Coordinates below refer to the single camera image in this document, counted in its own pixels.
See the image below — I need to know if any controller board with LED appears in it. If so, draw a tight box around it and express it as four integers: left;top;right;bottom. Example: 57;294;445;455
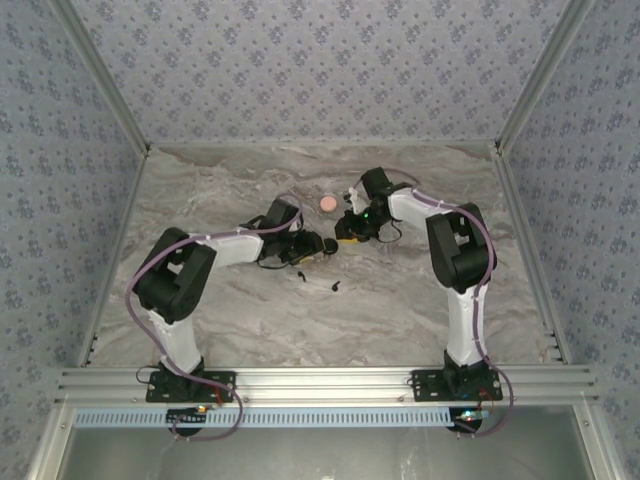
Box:
166;405;210;435
447;407;489;434

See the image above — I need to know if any aluminium mounting rail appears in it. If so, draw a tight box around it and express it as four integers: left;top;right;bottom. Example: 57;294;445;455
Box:
54;366;600;405

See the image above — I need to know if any aluminium side rail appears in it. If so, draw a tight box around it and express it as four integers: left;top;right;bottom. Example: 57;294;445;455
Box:
492;144;574;366
77;149;151;369

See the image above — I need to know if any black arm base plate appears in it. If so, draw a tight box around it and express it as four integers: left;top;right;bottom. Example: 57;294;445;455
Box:
410;368;504;404
145;368;238;404

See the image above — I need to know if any slotted pale blue cable duct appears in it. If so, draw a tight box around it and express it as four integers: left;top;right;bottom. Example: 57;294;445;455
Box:
73;405;464;429

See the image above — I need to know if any aluminium frame post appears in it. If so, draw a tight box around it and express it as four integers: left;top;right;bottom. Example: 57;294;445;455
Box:
493;0;600;151
48;0;152;157

